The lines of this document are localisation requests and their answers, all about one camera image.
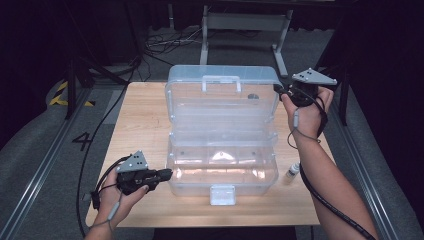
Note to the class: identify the white metal desk frame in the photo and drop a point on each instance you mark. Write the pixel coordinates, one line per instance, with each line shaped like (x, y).
(245, 21)

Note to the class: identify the black tripod stand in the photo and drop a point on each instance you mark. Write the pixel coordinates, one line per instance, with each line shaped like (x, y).
(70, 86)

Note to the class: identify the person's right hand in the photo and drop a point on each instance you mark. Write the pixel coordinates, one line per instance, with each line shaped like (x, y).
(308, 121)

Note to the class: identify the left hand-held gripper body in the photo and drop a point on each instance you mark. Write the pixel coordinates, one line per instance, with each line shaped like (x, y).
(136, 178)

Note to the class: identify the yellow black floor tape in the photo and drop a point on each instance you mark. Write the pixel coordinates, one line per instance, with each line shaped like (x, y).
(57, 99)

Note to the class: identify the black metal stand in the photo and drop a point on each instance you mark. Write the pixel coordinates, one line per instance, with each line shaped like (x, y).
(343, 100)

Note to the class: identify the person's dark clothing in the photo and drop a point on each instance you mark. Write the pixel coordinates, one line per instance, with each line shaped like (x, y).
(223, 234)

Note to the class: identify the clear plastic storage box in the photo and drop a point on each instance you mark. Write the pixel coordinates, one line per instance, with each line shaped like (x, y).
(221, 160)

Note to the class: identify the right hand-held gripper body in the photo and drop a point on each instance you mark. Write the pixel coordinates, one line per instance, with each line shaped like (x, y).
(303, 95)

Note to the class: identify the small white dropper bottle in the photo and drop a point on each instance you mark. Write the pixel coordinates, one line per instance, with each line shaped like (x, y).
(292, 171)

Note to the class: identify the person's left hand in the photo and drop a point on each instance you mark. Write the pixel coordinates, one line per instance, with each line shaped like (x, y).
(116, 203)

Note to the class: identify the metal floor rail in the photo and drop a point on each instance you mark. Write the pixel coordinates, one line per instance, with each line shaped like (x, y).
(360, 166)
(40, 173)

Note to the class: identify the grey floor tape strip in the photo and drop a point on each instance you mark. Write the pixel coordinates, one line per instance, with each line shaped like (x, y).
(87, 196)

